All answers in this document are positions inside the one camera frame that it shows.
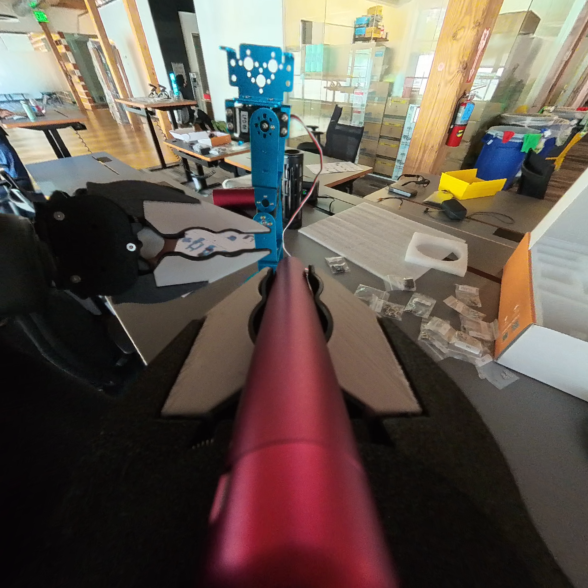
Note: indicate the orange and white cardboard box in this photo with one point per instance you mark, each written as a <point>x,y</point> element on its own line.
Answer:
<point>514,298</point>

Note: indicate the black office chair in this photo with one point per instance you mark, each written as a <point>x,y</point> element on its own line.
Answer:
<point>342,138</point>

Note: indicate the grey trash bin with liner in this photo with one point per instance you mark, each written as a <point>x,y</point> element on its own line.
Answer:
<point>542,121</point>

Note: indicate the green drink bottle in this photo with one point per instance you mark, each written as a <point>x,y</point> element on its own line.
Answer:
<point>28,110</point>

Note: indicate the blue plastic barrel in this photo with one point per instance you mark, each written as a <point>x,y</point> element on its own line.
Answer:
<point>498,158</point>

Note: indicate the black eyeglasses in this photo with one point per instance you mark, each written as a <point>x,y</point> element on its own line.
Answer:
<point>413,180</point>

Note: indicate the red electric screwdriver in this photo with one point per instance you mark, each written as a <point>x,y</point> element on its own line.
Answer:
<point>294,413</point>

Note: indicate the blue toy robot arm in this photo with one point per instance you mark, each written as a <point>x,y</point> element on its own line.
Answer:
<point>264,156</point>

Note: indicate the red metal tube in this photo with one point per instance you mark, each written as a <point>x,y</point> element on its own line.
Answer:
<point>232,197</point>

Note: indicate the yellow plastic bin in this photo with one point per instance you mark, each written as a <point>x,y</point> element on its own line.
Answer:
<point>468,183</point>

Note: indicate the green exit sign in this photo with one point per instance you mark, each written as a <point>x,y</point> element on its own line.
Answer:
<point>40,16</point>

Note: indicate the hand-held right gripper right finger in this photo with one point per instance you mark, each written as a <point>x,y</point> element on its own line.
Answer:
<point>367,363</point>

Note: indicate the grey desk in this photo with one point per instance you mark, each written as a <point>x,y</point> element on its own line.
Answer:
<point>505,209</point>
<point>505,436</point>
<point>69,170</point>

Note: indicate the black waste bin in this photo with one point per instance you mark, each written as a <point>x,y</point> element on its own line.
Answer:
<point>535,177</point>

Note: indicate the wooden edged desk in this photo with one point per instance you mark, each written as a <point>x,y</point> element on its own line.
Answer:
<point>335,180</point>

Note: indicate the dark smartphone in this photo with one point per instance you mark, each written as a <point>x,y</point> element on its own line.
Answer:
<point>402,189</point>

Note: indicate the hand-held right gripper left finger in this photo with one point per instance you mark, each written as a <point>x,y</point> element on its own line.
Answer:
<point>216,363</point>

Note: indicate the black box with green display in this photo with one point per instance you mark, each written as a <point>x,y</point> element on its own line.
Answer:
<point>310,190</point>

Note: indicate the black patterned cylinder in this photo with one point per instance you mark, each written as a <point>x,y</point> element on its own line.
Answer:
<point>294,183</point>

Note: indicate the printed paper sheet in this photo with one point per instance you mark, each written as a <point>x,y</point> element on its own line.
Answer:
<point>341,168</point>

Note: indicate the white foam sheet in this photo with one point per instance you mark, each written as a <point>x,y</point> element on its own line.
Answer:
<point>367,234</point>

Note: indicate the white foam block with hole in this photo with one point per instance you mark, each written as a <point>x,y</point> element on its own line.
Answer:
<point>411,251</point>

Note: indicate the red fire extinguisher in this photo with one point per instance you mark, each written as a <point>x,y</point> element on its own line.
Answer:
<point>461,121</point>

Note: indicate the small orange white box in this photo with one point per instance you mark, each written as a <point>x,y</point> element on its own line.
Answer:
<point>202,137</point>

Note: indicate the pile of small screw bags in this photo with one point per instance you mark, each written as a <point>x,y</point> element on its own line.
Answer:
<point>464,340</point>

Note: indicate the pale yellow pouch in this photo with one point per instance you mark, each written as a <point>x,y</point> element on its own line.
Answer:
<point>434,198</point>

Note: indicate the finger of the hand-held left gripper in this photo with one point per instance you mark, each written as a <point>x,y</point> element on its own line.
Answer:
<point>193,271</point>
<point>197,216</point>

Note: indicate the wooden standing desk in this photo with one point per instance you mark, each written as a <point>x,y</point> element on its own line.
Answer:
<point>156,103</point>

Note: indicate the white instruction sheet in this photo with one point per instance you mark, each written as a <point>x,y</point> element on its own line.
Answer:
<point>197,241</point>

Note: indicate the wooden support post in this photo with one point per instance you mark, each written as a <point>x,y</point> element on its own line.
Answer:
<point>454,82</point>

